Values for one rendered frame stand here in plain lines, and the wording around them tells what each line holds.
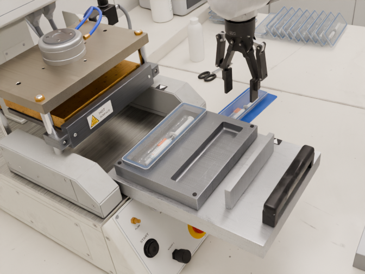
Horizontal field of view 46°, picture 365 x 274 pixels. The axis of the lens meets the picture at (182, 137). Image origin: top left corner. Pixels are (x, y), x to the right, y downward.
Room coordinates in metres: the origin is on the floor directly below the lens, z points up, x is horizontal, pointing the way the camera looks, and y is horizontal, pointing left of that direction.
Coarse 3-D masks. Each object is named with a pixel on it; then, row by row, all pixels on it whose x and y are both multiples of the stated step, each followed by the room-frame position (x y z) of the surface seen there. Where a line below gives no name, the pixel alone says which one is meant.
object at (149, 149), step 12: (180, 108) 0.66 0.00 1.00; (192, 108) 0.65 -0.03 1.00; (204, 108) 0.65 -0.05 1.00; (168, 120) 0.63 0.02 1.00; (180, 120) 0.62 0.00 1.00; (192, 120) 0.62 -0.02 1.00; (156, 132) 0.60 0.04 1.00; (168, 132) 0.59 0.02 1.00; (180, 132) 0.59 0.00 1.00; (144, 144) 0.57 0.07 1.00; (156, 144) 0.56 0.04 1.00; (168, 144) 0.56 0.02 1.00; (132, 156) 0.54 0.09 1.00; (144, 156) 0.54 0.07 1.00; (156, 156) 0.53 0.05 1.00; (144, 168) 0.51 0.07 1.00
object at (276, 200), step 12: (300, 156) 0.48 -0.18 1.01; (312, 156) 0.49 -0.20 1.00; (288, 168) 0.46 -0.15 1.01; (300, 168) 0.46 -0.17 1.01; (288, 180) 0.43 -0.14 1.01; (276, 192) 0.41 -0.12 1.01; (288, 192) 0.42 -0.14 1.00; (264, 204) 0.40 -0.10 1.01; (276, 204) 0.39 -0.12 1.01; (264, 216) 0.39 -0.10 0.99; (276, 216) 0.39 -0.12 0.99
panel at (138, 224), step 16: (128, 208) 0.51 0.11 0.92; (144, 208) 0.52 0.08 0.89; (128, 224) 0.49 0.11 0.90; (144, 224) 0.50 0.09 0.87; (160, 224) 0.52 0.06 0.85; (176, 224) 0.54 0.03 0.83; (128, 240) 0.47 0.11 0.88; (144, 240) 0.49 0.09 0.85; (160, 240) 0.50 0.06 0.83; (176, 240) 0.51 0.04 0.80; (192, 240) 0.53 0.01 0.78; (144, 256) 0.47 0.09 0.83; (160, 256) 0.48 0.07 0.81; (160, 272) 0.46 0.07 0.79; (176, 272) 0.47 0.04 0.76
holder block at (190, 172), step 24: (216, 120) 0.62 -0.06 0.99; (240, 120) 0.61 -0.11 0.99; (192, 144) 0.56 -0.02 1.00; (216, 144) 0.57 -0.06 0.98; (240, 144) 0.55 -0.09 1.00; (120, 168) 0.53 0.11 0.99; (168, 168) 0.51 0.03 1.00; (192, 168) 0.52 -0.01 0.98; (216, 168) 0.49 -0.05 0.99; (168, 192) 0.47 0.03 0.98; (192, 192) 0.45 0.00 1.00
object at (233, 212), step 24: (264, 144) 0.52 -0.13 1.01; (288, 144) 0.56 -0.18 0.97; (240, 168) 0.51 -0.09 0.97; (264, 168) 0.51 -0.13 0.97; (312, 168) 0.50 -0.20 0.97; (144, 192) 0.49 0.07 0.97; (216, 192) 0.47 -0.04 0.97; (240, 192) 0.45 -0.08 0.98; (264, 192) 0.45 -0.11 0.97; (192, 216) 0.43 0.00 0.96; (216, 216) 0.42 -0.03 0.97; (240, 216) 0.41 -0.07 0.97; (240, 240) 0.38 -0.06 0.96; (264, 240) 0.37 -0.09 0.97
